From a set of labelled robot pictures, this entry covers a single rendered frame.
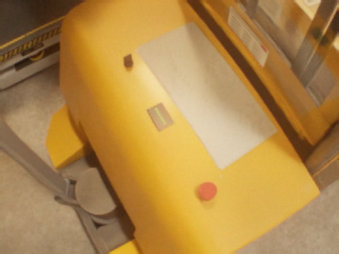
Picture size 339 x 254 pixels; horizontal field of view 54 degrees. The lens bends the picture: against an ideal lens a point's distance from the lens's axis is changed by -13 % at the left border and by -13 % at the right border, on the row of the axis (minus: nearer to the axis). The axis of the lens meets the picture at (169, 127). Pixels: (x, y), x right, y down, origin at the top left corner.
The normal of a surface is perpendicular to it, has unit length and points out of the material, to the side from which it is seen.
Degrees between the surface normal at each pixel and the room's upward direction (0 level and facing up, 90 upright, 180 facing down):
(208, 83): 0
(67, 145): 22
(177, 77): 0
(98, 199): 0
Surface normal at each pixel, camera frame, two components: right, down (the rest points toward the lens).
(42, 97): -0.01, -0.37
